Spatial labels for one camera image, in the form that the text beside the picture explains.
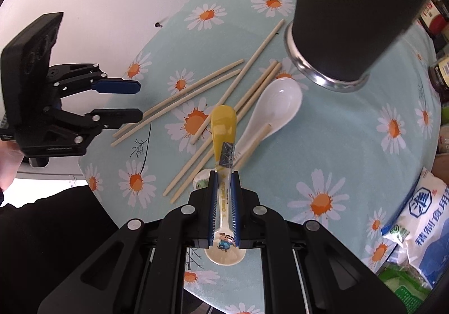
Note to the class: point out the green plastic packet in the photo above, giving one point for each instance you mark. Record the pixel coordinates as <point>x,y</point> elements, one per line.
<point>403,282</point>

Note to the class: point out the white ceramic spoon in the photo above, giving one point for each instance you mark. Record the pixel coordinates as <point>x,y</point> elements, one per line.
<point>277,100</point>

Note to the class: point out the person's left hand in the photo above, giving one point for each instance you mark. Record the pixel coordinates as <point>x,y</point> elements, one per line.
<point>8,166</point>

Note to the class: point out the person's black clothing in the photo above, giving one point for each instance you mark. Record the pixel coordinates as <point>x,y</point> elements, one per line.
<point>42,236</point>

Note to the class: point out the black steel-rimmed utensil holder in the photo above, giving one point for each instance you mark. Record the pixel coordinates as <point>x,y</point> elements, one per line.
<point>350,1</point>

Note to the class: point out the dark glass jar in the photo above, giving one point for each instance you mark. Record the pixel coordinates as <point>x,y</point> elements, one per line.
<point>440,78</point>

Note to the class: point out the yellow cartoon print spoon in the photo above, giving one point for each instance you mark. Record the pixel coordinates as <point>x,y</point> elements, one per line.
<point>222,128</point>

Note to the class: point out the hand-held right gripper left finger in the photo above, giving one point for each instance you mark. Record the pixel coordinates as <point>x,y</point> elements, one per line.
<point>212,210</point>

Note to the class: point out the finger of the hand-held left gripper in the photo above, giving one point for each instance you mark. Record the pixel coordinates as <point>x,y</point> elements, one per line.
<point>117,86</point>
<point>119,115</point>

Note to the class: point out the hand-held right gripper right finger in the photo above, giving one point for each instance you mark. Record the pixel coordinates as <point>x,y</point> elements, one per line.
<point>236,210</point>

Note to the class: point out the pile of wooden chopsticks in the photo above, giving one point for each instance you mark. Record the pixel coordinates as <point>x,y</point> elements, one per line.
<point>267,77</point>

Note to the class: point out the white blue salt bag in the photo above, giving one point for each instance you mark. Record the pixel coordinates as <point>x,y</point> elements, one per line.
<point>424,219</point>

